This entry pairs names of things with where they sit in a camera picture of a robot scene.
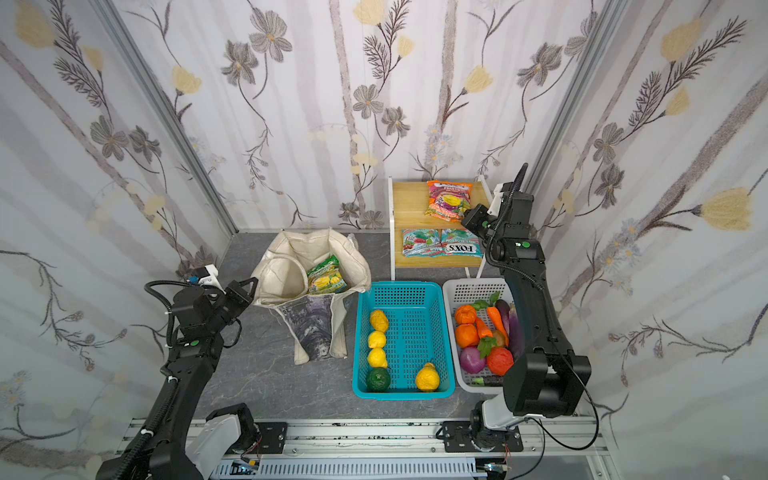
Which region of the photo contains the cream canvas tote bag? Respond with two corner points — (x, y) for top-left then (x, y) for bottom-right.
(253, 228), (372, 365)

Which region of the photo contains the orange snack bag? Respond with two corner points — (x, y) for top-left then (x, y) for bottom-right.
(425, 180), (472, 222)

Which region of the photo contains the orange carrot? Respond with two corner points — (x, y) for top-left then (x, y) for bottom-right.
(486, 307), (509, 346)

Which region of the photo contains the green snack bag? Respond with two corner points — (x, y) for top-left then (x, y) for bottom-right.
(307, 255), (348, 295)

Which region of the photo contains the purple onion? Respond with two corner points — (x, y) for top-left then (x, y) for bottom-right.
(459, 346), (486, 375)

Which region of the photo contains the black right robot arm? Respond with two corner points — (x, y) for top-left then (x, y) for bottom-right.
(462, 181), (591, 450)

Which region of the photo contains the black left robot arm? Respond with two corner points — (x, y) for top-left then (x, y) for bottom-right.
(96, 277), (258, 479)

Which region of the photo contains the Fox's candy bag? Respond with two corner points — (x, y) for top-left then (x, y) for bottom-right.
(441, 229), (483, 258)

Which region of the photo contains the red green candy bag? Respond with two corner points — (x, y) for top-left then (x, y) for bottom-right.
(402, 229), (444, 258)

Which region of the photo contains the white plastic basket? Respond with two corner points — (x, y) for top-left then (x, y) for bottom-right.
(443, 278), (526, 395)

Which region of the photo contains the purple eggplant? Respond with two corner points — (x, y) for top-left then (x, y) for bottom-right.
(495, 299), (525, 360)

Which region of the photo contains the orange persimmon upper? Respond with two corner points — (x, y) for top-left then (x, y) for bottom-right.
(454, 305), (477, 325)

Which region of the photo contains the orange persimmon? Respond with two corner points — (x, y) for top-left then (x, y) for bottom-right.
(454, 305), (477, 325)
(455, 323), (480, 348)

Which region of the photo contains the white wooden shelf rack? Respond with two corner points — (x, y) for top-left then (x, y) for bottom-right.
(387, 177), (485, 280)

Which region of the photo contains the orange persimmon lower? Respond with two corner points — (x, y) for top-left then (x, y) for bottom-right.
(455, 323), (480, 348)

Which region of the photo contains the red tomato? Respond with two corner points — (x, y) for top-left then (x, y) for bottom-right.
(486, 347), (514, 377)

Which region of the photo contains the teal plastic basket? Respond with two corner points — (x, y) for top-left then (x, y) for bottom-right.
(352, 281), (456, 401)

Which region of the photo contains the yellow lemon top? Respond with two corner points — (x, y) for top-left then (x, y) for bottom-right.
(369, 310), (389, 333)

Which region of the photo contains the yellow lemon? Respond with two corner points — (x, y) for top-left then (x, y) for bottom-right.
(369, 310), (389, 333)
(367, 330), (387, 349)
(367, 347), (388, 369)

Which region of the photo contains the green avocado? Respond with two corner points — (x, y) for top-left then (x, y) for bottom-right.
(365, 367), (391, 393)

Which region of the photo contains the large yellow citrus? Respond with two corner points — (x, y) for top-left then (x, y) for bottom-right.
(415, 363), (441, 392)

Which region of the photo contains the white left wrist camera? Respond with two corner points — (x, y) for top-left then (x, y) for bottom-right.
(186, 264), (223, 291)

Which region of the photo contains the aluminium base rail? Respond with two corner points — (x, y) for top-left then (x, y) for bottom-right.
(204, 417), (621, 479)

